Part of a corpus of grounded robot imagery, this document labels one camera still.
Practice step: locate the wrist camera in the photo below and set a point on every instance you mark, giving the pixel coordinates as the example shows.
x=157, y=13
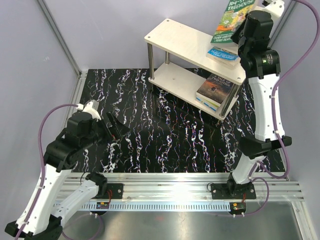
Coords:
x=91, y=107
x=274, y=7

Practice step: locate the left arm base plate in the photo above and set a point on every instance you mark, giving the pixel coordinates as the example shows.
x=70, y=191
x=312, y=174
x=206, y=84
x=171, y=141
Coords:
x=115, y=190

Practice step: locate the green treehouse book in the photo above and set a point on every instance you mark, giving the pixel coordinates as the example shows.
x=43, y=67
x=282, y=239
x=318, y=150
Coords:
x=233, y=16

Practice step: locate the black marble mat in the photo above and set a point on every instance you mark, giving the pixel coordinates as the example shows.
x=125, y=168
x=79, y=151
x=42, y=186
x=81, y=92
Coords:
x=166, y=134

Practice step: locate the slotted cable duct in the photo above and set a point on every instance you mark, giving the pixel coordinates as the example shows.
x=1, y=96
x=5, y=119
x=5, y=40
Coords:
x=157, y=207

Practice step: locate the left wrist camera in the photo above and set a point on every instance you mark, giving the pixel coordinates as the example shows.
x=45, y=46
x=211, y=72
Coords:
x=91, y=107

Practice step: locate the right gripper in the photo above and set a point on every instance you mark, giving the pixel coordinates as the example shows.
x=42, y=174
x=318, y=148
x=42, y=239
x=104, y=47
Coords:
x=235, y=36

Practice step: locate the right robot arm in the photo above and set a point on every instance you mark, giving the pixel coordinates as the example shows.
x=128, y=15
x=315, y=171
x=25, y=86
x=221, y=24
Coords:
x=262, y=70

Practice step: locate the dark tale of two cities book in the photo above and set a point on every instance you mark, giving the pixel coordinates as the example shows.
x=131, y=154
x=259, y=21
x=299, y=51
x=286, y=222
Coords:
x=214, y=90

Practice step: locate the blue 26-storey treehouse book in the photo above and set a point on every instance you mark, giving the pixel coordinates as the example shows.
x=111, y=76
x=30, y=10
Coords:
x=223, y=56

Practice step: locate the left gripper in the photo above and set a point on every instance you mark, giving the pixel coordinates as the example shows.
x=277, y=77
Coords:
x=118, y=129

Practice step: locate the two-tier wooden shelf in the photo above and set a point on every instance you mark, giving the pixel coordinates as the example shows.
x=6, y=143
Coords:
x=172, y=49

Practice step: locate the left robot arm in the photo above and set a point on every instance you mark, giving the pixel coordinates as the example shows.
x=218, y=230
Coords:
x=41, y=220

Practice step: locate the blue paperback book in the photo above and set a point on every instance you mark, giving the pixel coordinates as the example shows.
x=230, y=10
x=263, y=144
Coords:
x=207, y=104

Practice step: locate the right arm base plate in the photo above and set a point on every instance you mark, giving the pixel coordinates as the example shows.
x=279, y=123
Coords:
x=221, y=191

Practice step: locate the aluminium rail frame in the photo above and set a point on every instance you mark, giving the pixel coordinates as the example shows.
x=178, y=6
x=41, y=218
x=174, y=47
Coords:
x=192, y=187

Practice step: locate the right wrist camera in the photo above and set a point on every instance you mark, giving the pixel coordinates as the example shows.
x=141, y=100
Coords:
x=274, y=7

